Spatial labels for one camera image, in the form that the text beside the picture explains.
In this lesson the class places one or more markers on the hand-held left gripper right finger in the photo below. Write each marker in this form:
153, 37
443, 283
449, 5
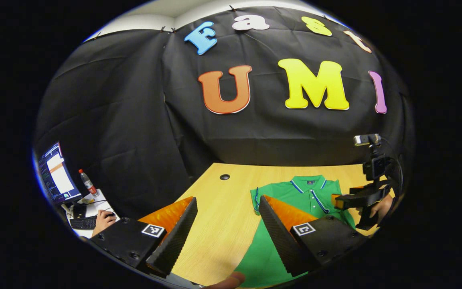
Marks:
279, 237

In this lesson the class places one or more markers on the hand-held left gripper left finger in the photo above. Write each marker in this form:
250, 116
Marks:
177, 239

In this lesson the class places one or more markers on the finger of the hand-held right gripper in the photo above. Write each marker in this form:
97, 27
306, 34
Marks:
365, 197

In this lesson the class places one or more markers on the green T-shirt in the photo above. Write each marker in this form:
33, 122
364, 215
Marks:
315, 196

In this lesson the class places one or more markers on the white side desk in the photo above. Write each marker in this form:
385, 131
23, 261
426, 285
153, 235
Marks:
96, 205

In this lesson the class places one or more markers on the black keyboard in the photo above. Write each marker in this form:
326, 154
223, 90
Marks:
82, 222

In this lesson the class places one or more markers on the dark box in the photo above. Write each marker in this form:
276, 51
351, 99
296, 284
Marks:
79, 211

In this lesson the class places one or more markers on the clear water bottle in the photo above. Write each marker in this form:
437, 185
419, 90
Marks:
88, 184

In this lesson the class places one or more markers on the computer monitor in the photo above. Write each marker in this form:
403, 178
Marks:
56, 174

